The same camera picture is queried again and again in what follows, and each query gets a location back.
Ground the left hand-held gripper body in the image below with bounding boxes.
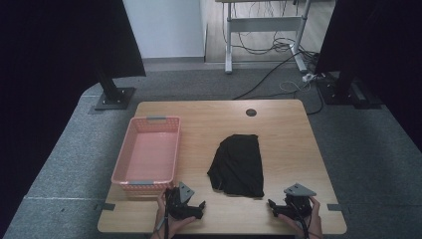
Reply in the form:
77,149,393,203
164,181,201,220

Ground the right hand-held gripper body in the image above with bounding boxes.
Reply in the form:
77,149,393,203
283,182,317,221

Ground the black cloth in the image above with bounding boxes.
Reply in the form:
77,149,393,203
206,133,266,199

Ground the pink plastic basket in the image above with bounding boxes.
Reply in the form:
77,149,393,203
110,115,182,196

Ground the person's left hand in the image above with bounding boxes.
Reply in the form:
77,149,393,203
150,189,197,239

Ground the person's right hand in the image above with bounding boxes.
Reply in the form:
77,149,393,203
277,195,323,239

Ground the grey tape strip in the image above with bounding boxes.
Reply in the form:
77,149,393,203
326,203,350,213
94,202,116,212

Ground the dark curtain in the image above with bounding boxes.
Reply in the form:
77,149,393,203
0,0,147,230
314,0,422,152

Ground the left hand-held gripper cable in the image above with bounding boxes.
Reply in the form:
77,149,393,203
163,190,171,239

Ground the thin white cable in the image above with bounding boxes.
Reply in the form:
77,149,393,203
279,80,313,94

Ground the black stand with base plate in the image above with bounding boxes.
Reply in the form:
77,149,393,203
316,71,383,111
94,68,137,112

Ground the long black floor cable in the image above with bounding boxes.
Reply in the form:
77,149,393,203
232,49,324,117

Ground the tangle of black cables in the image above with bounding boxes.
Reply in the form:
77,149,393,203
232,0,319,66

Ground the white desk frame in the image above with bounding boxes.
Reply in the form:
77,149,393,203
215,0,313,75

